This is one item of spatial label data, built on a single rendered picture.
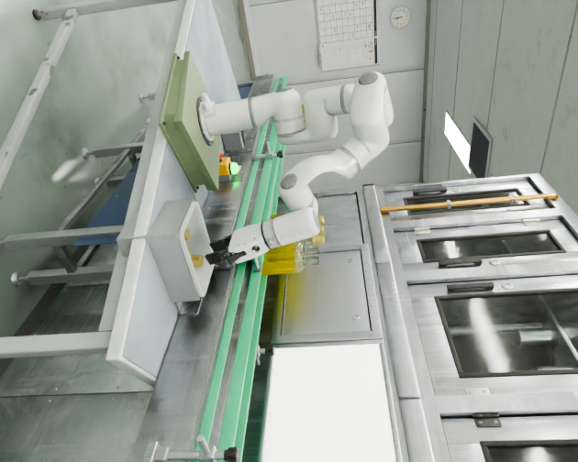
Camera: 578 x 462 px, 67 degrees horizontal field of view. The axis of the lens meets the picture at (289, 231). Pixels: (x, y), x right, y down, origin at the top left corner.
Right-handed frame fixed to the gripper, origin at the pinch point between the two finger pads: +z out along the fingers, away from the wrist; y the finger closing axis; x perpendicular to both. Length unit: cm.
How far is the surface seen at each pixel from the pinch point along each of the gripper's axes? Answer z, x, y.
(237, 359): -0.2, -19.8, -20.3
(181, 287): 10.7, -3.4, -6.4
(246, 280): 1.3, -18.5, 9.6
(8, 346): 44, 8, -27
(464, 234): -69, -57, 53
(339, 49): -34, -80, 612
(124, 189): 51, 7, 59
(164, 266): 11.0, 4.4, -6.7
